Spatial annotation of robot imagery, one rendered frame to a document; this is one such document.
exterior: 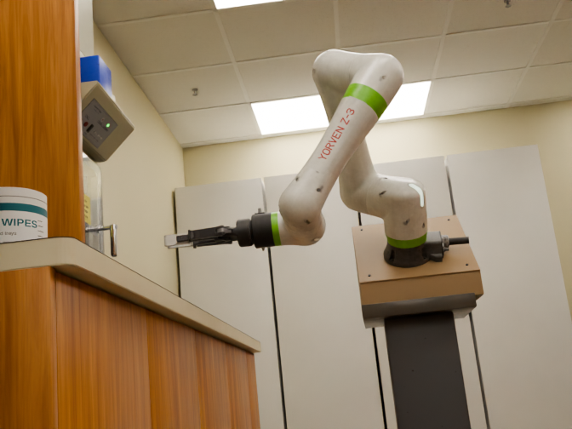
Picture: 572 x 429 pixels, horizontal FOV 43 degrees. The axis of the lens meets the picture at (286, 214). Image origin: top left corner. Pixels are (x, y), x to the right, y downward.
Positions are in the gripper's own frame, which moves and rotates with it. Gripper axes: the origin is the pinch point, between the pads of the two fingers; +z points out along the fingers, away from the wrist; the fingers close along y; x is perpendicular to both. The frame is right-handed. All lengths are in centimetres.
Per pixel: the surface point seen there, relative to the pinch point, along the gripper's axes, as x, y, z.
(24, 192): 6, 75, 8
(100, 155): -27.0, 1.0, 20.5
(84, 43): -61, 3, 23
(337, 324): 0, -284, -33
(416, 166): -99, -285, -98
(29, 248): 22, 96, -2
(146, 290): 23, 59, -7
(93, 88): -34.6, 27.1, 12.6
